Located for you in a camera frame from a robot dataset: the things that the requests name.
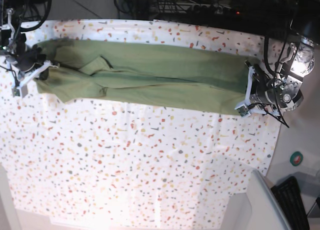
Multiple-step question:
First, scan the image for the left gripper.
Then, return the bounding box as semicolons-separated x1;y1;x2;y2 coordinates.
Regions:
235;61;280;117

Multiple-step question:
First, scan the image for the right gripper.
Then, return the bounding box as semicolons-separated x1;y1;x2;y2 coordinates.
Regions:
4;46;59;98

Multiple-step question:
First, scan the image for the green t-shirt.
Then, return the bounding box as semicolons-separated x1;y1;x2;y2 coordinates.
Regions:
36;39;259;115

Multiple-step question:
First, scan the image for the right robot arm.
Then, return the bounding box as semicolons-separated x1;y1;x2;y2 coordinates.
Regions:
0;0;57;98

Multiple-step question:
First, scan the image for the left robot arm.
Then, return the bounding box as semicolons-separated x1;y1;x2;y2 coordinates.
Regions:
235;0;320;121

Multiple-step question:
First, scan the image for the green tape roll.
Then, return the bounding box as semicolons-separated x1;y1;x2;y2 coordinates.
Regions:
289;151;304;167

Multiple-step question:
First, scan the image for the black keyboard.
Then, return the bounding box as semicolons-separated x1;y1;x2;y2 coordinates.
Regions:
271;176;310;230

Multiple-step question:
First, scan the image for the terrazzo patterned tablecloth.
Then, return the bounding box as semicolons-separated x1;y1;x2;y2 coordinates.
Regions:
0;19;296;230

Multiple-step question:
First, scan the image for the grey plastic bin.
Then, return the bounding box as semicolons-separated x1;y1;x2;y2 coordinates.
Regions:
246;170;291;230

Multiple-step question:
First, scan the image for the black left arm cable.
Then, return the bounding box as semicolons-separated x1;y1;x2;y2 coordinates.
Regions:
263;36;278;75

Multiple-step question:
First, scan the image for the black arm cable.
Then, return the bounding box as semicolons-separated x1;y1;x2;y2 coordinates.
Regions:
19;0;53;33
263;36;278;75

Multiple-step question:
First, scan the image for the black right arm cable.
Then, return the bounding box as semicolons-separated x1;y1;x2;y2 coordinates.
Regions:
19;0;53;33

